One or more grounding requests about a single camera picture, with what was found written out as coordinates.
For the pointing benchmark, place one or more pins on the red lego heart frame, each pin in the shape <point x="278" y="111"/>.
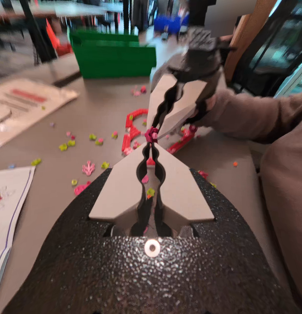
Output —
<point x="131" y="133"/>

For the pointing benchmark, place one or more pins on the lime leaf with pink flower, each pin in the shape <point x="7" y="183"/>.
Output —
<point x="99" y="141"/>
<point x="114" y="134"/>

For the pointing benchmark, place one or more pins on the pink lego disc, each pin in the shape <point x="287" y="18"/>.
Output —
<point x="145" y="179"/>

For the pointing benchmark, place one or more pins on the lime two-hole lego plate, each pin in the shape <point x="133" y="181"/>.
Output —
<point x="36" y="162"/>

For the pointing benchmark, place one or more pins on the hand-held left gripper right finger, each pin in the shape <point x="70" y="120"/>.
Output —
<point x="185" y="196"/>

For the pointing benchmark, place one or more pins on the black metal rack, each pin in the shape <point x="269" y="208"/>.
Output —
<point x="38" y="32"/>

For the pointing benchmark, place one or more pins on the black tripod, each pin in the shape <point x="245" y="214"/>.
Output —
<point x="251" y="78"/>

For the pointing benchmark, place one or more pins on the wooden beam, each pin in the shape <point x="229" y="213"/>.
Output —
<point x="249" y="36"/>

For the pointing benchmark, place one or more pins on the dark pink lego rose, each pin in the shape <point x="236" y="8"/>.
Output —
<point x="151" y="135"/>

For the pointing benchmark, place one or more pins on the pink lego heart plate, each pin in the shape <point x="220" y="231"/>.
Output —
<point x="81" y="189"/>

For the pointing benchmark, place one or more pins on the person's right forearm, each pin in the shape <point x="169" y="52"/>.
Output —
<point x="251" y="117"/>

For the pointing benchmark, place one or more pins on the stacked green plastic bins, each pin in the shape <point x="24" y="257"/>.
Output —
<point x="114" y="56"/>

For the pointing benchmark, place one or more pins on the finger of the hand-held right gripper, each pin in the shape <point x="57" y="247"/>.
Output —
<point x="187" y="98"/>
<point x="158" y="95"/>

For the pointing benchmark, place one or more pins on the blue plastic bin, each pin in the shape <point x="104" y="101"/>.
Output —
<point x="168" y="24"/>

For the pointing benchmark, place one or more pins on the person's right hand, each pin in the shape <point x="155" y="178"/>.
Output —
<point x="211" y="103"/>

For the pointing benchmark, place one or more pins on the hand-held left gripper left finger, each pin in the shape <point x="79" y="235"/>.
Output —
<point x="116" y="196"/>

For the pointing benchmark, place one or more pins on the lime lego leaf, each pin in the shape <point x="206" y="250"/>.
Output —
<point x="63" y="147"/>
<point x="150" y="191"/>
<point x="92" y="136"/>
<point x="71" y="143"/>
<point x="105" y="165"/>

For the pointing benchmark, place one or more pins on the white flat stand base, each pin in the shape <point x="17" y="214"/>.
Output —
<point x="0" y="116"/>

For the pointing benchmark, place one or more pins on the lego instruction booklet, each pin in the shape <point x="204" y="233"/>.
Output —
<point x="8" y="208"/>

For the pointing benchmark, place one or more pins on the red plastic bins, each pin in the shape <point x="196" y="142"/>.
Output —
<point x="57" y="41"/>

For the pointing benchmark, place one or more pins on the plain pink lego branch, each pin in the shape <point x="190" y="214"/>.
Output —
<point x="88" y="168"/>

